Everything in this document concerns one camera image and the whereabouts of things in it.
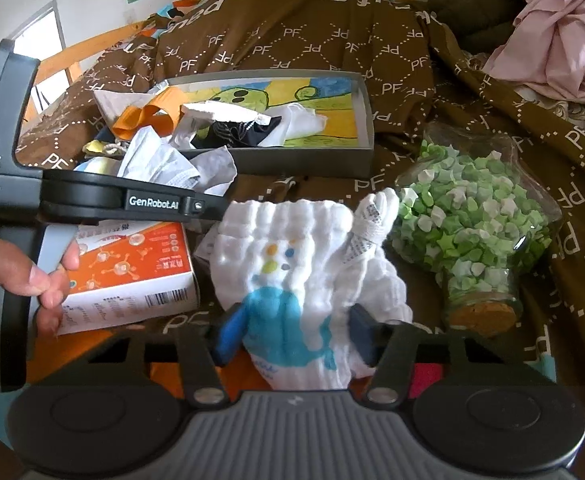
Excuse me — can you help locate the brown patterned blanket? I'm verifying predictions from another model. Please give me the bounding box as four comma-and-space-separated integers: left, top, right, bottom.
15, 0, 585, 376

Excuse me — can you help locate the orange white carton box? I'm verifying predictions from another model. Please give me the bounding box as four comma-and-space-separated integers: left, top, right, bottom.
55, 220, 200, 336

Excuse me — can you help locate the colourful printed sheet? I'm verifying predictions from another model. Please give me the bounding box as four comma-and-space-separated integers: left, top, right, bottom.
22, 330, 558, 401

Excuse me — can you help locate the blue yellow cloth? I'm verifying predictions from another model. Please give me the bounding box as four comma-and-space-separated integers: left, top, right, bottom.
80, 127, 128, 176

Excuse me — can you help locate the white muslin cloth blue whale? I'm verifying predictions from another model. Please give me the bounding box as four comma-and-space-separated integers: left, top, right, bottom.
207, 187, 413, 393

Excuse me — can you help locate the glass bottle of paper stars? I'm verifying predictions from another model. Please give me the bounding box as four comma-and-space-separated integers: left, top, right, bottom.
390, 122, 563, 338

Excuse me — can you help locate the navy striped cloth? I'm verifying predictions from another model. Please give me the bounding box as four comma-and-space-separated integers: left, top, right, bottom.
205, 119, 283, 148

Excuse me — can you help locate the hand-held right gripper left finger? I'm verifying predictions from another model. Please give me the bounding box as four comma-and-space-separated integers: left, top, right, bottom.
85, 305, 250, 408

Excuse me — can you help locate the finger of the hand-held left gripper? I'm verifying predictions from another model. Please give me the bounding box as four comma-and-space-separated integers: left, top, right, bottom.
191, 195, 236, 222

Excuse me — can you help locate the plain white cloth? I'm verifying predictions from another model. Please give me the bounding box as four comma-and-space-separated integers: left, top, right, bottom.
267, 102, 328, 143

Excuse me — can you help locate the orange striped cloth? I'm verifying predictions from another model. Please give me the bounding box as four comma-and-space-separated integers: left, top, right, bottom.
112, 87, 183, 141

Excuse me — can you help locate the window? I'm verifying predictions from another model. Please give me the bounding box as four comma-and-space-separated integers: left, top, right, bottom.
20, 2, 70, 131

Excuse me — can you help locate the wooden bed frame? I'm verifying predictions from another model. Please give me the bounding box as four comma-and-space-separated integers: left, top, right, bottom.
20, 20, 158, 136

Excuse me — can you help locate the olive quilted jacket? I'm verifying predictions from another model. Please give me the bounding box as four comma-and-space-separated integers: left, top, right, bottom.
425, 0, 528, 53

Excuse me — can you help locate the person's left hand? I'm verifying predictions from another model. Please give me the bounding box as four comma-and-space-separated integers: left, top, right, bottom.
0, 237, 80, 338

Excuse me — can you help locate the pink cloth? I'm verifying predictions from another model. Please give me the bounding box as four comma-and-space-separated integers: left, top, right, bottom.
483, 0, 585, 106

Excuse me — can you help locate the grey shallow box with drawing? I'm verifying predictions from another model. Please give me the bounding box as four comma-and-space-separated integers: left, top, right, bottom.
92, 71, 376, 178

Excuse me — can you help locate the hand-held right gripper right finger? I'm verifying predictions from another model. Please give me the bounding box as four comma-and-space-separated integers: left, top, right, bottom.
347, 305, 504, 408

